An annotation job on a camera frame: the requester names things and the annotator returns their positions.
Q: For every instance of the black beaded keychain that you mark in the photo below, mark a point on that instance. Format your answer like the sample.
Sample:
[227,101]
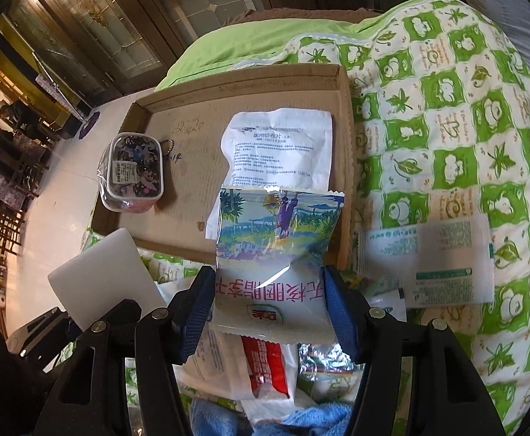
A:
[167,147]

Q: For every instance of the white medical gauze packet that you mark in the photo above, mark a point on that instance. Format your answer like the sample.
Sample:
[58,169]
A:
[286,147]

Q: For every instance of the blue towel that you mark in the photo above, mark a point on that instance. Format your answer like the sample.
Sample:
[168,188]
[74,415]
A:
[207,418]

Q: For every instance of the dried fruit snack bag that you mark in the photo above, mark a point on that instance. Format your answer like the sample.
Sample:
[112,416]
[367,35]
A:
[269,253]

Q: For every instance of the shallow cardboard box tray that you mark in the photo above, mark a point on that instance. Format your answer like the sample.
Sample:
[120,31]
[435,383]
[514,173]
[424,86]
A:
[194,115]

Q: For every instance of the clear crumpled plastic bag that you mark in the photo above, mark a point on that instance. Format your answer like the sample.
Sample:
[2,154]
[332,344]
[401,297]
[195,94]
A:
[325,365]

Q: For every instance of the wooden glass door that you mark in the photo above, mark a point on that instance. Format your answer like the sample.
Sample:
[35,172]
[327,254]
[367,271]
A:
[107,48]

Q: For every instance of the red label wet wipe packet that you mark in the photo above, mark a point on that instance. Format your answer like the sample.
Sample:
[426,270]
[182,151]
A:
[240,368]

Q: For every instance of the green white flat sachet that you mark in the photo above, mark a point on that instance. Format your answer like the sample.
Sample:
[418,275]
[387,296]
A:
[435,264]

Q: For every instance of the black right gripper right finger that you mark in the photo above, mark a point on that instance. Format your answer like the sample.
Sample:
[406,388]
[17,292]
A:
[424,366]

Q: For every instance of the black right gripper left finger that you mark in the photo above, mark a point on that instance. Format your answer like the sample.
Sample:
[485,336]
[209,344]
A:
[90,397]

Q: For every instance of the green frog pattern quilt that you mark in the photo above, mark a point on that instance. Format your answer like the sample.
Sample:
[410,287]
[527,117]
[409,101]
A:
[441,100]

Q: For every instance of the white foam pad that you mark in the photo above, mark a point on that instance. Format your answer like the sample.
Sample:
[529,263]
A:
[91,284]

